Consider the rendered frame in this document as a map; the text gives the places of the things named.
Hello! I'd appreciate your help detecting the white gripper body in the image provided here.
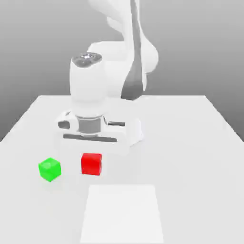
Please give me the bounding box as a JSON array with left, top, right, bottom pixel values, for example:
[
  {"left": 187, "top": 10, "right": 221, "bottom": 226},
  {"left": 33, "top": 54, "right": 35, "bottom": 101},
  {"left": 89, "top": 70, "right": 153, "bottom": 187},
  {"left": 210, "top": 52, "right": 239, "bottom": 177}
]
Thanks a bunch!
[{"left": 59, "top": 133, "right": 131, "bottom": 157}]

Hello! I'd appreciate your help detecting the small red cube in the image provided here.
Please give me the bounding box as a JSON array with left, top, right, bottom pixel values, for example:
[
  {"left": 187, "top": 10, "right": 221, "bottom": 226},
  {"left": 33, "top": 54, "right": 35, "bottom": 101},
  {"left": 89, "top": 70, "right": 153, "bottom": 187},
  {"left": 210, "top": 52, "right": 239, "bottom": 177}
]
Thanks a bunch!
[{"left": 81, "top": 152, "right": 102, "bottom": 176}]

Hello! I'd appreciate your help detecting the small green cube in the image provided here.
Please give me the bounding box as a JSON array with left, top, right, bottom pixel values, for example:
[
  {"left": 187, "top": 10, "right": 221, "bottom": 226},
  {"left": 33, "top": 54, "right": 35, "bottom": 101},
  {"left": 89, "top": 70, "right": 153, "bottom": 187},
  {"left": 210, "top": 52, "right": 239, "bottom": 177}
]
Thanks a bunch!
[{"left": 38, "top": 157, "right": 62, "bottom": 183}]

